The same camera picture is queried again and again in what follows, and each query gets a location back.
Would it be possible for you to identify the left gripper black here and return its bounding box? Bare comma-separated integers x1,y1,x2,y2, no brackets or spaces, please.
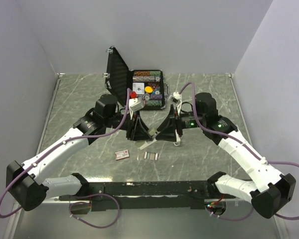
104,109,152,141

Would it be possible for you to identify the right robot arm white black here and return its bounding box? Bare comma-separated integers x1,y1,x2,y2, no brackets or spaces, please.
156,92,296,219

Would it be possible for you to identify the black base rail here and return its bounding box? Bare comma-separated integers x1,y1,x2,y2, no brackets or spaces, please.
58,181,236,212

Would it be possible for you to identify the red white staple box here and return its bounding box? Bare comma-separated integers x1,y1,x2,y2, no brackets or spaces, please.
115,150,130,160

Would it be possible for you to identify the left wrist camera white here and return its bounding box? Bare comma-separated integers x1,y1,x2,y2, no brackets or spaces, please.
129,91,145,119

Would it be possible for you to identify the white card deck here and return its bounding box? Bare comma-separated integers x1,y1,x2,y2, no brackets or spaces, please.
133,82,145,95

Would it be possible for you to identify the aluminium frame rail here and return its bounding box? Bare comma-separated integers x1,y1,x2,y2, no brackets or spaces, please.
13,196,65,205

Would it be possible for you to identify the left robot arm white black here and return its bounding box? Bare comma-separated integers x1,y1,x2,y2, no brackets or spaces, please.
6,94,145,211

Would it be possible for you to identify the yellow dealer button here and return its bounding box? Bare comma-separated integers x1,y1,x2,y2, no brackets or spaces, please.
145,86,153,93

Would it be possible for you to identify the black poker chip case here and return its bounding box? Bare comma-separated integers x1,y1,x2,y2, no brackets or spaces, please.
103,46,169,111

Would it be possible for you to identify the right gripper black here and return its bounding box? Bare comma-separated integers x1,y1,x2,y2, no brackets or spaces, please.
155,105,205,142

